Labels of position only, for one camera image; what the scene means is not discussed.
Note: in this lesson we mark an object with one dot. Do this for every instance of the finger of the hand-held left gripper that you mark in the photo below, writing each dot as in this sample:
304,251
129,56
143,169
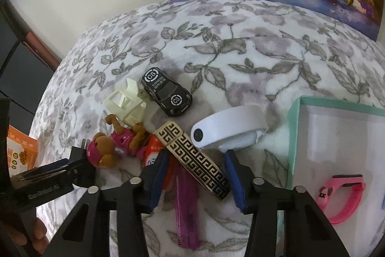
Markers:
42,180
54,166

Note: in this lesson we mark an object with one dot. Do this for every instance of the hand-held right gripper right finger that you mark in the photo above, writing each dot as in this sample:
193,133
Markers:
236,184

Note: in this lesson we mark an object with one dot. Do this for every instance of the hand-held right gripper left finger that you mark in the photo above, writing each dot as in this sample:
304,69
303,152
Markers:
158,181

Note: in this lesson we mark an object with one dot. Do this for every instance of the red and white bottle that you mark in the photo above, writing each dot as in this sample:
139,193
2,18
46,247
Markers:
153,150

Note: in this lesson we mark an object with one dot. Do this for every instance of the gold patterned lighter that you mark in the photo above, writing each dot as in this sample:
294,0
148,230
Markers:
195,160

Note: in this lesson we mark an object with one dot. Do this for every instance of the purple lighter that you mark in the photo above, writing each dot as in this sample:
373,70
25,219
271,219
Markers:
186,214

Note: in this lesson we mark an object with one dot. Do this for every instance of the pink toy dog figure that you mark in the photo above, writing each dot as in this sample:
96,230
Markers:
120,142

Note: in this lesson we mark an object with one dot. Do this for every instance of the white wristband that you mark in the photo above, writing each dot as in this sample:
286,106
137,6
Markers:
228,124

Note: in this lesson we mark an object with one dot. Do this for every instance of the cream toy chair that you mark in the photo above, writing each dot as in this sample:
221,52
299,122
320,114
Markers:
132,112

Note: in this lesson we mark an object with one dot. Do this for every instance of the black toy car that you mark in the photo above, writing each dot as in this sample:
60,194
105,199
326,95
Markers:
164,93

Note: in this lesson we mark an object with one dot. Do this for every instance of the teal cardboard box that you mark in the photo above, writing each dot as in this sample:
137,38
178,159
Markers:
331,148

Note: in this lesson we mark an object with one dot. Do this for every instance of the pink wristband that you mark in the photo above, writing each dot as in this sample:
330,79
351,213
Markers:
350,208

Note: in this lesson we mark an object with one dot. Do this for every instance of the person's left hand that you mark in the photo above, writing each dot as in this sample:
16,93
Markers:
39,236

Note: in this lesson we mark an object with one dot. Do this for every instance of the orange snack packet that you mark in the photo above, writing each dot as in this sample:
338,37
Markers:
22,151

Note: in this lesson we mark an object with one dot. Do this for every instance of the dark wooden cabinet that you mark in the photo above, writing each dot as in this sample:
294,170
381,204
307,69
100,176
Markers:
21,70

